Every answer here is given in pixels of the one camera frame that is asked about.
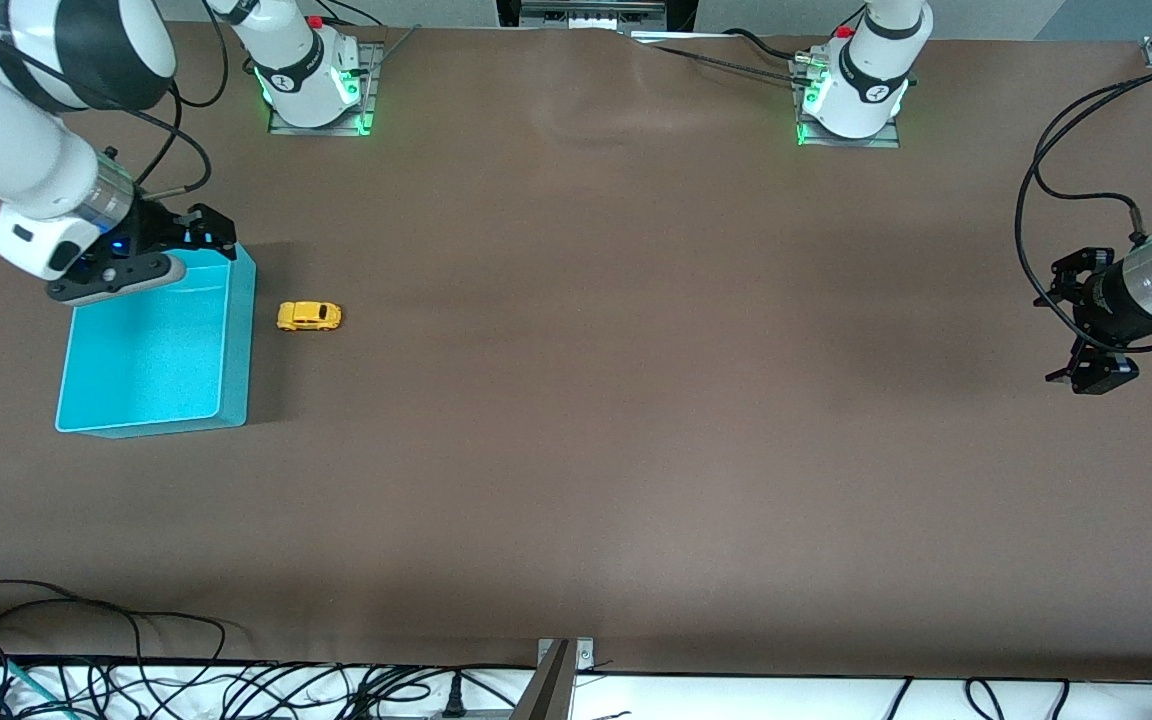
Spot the yellow beetle toy car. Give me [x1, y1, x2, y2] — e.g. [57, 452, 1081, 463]
[277, 301, 343, 332]

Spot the turquoise plastic bin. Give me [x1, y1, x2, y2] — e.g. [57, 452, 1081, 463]
[54, 245, 258, 439]

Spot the grey power strip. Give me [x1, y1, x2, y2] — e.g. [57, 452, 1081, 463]
[519, 0, 669, 29]

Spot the grey metal mast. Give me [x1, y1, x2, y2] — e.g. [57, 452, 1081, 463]
[509, 640, 577, 720]

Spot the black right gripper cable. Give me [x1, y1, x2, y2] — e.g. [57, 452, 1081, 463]
[0, 0, 213, 201]

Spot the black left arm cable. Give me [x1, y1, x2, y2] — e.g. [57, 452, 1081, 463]
[1014, 55, 1152, 356]

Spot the black hanging right arm cable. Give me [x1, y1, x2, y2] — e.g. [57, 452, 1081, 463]
[171, 0, 229, 109]

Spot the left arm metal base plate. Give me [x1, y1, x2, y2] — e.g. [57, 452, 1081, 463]
[794, 52, 903, 149]

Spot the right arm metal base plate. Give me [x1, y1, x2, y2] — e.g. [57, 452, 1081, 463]
[268, 42, 385, 136]

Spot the thin grey cable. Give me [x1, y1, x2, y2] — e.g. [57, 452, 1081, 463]
[361, 24, 424, 81]

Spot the black looped floor cable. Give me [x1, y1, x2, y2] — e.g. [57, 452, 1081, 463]
[964, 678, 1009, 720]

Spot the black looping cable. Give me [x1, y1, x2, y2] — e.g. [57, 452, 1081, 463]
[0, 578, 229, 669]

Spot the short black table cable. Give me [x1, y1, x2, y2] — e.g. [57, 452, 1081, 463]
[724, 27, 799, 61]

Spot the long black table cable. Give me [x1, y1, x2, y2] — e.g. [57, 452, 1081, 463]
[626, 32, 817, 89]

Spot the small metal table bracket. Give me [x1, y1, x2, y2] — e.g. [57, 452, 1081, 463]
[536, 637, 596, 673]

